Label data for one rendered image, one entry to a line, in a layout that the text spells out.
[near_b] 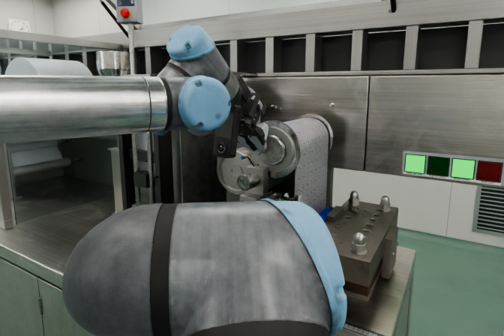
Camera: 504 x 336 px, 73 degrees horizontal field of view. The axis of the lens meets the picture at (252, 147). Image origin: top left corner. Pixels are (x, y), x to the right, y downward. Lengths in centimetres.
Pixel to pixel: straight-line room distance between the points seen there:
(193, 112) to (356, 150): 77
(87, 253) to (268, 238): 14
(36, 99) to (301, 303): 33
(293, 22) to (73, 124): 91
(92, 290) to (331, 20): 103
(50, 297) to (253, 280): 108
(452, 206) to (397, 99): 255
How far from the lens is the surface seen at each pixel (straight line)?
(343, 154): 116
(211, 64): 63
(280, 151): 85
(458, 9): 112
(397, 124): 111
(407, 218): 366
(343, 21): 116
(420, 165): 111
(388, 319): 90
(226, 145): 72
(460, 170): 111
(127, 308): 29
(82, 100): 44
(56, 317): 132
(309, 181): 96
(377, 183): 360
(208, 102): 46
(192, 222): 29
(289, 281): 27
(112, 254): 29
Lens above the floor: 141
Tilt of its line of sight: 10 degrees down
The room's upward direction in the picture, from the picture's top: straight up
